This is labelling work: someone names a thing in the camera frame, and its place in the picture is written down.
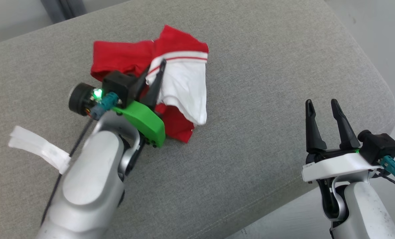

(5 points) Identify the grey partition post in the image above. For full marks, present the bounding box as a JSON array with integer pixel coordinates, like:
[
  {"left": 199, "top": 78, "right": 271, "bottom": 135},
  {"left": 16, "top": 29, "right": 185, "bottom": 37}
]
[{"left": 40, "top": 0, "right": 87, "bottom": 24}]

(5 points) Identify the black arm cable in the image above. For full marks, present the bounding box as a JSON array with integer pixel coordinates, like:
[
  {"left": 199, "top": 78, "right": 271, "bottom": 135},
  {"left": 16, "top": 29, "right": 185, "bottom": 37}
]
[
  {"left": 40, "top": 117, "right": 95, "bottom": 227},
  {"left": 372, "top": 168, "right": 395, "bottom": 194}
]

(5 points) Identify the teal left camera connector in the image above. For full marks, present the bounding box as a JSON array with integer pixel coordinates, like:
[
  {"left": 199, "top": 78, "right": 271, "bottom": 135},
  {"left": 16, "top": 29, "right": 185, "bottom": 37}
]
[{"left": 90, "top": 92, "right": 120, "bottom": 120}]

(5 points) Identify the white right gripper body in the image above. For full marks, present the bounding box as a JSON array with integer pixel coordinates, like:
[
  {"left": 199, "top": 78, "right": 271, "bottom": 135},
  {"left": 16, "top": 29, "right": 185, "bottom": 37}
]
[{"left": 302, "top": 148, "right": 380, "bottom": 183}]

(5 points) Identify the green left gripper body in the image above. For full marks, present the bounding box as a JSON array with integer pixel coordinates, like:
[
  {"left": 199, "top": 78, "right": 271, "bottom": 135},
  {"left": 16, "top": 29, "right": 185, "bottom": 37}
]
[{"left": 113, "top": 101, "right": 166, "bottom": 148}]

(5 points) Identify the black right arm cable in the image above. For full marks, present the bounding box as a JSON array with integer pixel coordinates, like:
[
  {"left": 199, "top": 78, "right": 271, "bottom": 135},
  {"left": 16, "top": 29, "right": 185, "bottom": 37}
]
[{"left": 372, "top": 168, "right": 395, "bottom": 194}]

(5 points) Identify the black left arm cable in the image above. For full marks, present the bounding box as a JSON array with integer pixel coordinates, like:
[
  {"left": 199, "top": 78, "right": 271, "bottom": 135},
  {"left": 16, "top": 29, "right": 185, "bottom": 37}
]
[{"left": 40, "top": 117, "right": 95, "bottom": 227}]

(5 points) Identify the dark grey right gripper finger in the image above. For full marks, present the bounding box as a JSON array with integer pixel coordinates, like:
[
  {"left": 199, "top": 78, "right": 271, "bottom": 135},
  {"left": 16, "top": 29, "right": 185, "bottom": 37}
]
[
  {"left": 331, "top": 99, "right": 361, "bottom": 150},
  {"left": 305, "top": 99, "right": 328, "bottom": 153}
]

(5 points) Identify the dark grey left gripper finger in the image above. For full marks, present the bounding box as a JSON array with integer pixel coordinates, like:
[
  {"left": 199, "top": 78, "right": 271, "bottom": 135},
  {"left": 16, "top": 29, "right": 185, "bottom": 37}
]
[
  {"left": 130, "top": 64, "right": 150, "bottom": 101},
  {"left": 140, "top": 58, "right": 167, "bottom": 108}
]

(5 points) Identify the grey fabric sofa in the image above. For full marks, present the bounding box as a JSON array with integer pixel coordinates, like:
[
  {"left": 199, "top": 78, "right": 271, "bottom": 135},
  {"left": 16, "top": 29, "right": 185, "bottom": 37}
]
[{"left": 0, "top": 0, "right": 395, "bottom": 239}]

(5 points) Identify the red jersey with white trim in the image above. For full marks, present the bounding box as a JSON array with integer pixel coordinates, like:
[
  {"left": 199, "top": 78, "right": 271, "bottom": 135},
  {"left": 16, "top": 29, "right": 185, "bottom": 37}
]
[{"left": 90, "top": 25, "right": 209, "bottom": 144}]

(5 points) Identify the white strap on left arm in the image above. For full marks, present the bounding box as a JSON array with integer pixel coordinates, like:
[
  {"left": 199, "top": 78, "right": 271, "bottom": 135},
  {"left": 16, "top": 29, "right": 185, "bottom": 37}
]
[{"left": 8, "top": 125, "right": 71, "bottom": 175}]

